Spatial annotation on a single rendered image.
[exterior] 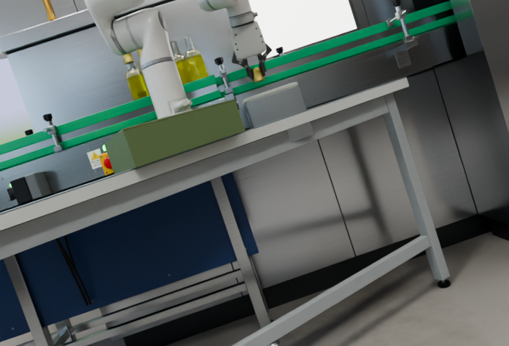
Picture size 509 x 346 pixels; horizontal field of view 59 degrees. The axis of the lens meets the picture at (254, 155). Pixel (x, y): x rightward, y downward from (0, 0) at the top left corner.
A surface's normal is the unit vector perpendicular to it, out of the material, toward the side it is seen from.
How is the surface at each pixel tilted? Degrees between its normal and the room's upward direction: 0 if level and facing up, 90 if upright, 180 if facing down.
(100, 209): 90
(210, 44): 90
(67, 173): 90
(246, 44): 109
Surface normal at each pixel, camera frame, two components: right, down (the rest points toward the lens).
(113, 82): 0.05, 0.05
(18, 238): 0.44, -0.09
